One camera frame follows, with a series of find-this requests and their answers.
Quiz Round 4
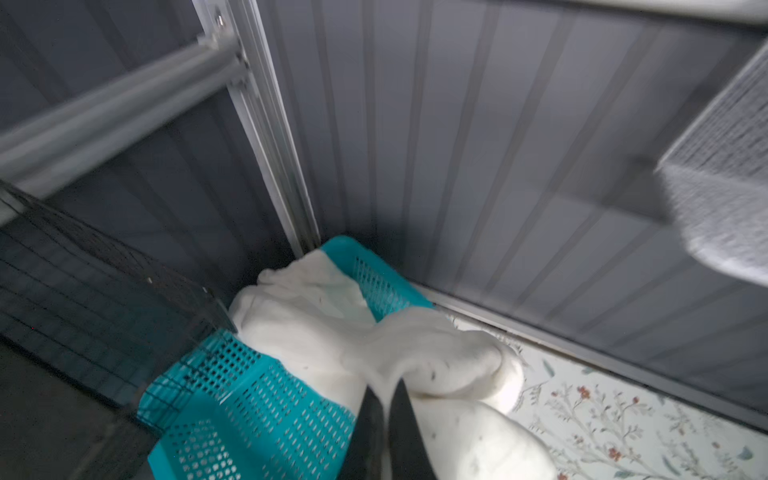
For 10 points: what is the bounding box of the teal plastic laundry basket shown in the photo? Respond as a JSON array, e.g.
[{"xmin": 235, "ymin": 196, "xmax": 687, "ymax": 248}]
[{"xmin": 148, "ymin": 236, "xmax": 427, "ymax": 479}]

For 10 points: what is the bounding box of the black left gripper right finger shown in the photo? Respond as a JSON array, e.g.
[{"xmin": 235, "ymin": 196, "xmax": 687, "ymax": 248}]
[{"xmin": 388, "ymin": 380, "xmax": 437, "ymax": 480}]

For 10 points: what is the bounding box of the black wire wall basket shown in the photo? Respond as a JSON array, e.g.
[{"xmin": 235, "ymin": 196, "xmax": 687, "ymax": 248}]
[{"xmin": 1, "ymin": 183, "xmax": 230, "ymax": 432}]

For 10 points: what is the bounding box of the aluminium frame rail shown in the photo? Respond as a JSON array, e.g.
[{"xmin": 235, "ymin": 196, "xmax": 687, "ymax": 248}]
[{"xmin": 1, "ymin": 1, "xmax": 322, "ymax": 258}]

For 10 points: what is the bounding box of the white mesh wall basket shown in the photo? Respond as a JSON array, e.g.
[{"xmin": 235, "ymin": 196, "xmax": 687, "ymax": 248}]
[{"xmin": 656, "ymin": 47, "xmax": 767, "ymax": 286}]

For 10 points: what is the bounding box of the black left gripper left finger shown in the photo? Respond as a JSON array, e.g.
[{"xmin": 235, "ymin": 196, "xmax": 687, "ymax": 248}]
[{"xmin": 338, "ymin": 388, "xmax": 385, "ymax": 480}]

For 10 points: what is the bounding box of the white t shirt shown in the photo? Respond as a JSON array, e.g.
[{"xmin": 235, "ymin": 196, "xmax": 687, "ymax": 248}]
[{"xmin": 229, "ymin": 250, "xmax": 557, "ymax": 479}]

